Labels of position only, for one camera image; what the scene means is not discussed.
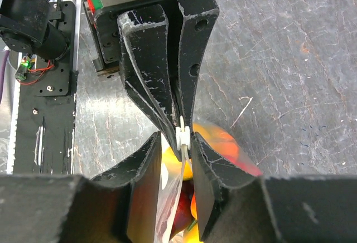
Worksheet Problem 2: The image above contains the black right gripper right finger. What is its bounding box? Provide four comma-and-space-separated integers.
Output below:
191, 133, 356, 242

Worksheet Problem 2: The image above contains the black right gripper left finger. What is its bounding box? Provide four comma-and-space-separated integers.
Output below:
1, 132, 161, 242

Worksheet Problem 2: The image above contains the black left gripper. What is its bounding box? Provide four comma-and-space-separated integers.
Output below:
83, 0, 220, 157

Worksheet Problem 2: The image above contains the dark red apple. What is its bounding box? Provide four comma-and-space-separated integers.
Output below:
170, 180, 194, 240

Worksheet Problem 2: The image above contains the yellow orange fruit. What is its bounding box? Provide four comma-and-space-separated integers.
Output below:
193, 123, 239, 161

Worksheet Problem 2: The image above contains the clear polka dot zip bag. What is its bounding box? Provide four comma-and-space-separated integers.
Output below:
153, 116, 264, 243

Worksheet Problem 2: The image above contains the yellow lemon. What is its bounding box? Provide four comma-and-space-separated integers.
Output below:
162, 147, 193, 181

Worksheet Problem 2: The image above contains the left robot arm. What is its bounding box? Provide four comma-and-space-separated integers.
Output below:
1, 0, 219, 156

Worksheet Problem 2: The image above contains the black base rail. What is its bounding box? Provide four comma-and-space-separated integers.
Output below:
6, 1, 76, 174

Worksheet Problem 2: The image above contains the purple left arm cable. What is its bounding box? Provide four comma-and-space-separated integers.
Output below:
0, 49, 11, 107

